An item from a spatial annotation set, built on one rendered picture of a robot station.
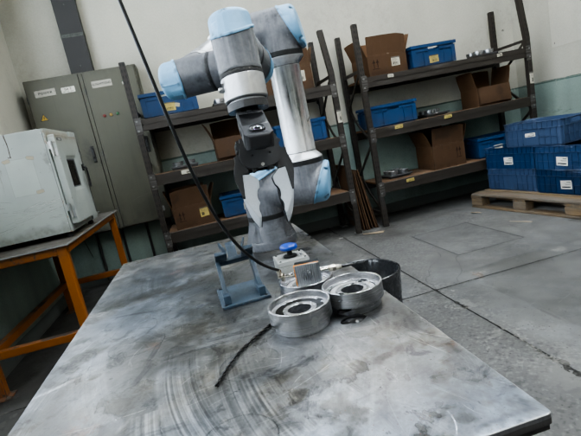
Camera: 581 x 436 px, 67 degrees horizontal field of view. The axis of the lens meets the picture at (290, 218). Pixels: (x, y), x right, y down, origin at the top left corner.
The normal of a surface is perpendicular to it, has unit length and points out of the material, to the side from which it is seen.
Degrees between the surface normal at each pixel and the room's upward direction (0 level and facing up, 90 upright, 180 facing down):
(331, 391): 0
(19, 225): 90
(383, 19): 90
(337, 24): 90
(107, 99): 90
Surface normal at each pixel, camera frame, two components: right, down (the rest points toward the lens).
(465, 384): -0.20, -0.96
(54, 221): 0.20, 0.13
